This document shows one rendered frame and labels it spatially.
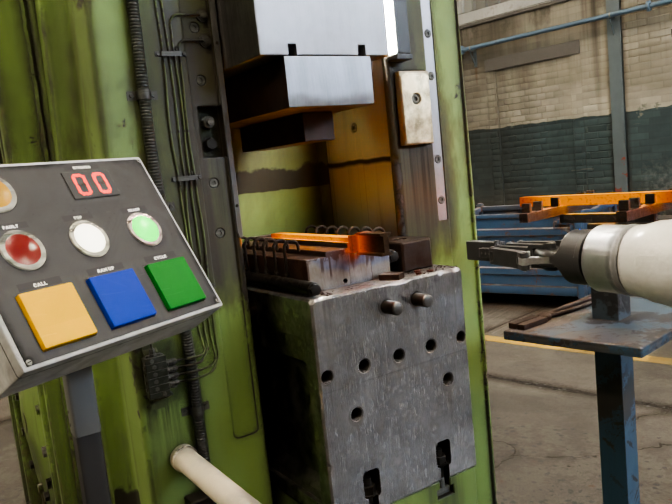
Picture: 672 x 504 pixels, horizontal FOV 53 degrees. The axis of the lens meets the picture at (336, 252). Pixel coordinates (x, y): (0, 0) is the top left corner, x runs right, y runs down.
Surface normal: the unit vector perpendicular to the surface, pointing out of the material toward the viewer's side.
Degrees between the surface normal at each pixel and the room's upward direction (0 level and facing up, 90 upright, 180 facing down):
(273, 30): 90
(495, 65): 90
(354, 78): 90
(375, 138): 90
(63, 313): 60
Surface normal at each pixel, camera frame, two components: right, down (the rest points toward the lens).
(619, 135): -0.71, 0.16
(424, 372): 0.55, 0.05
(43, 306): 0.68, -0.51
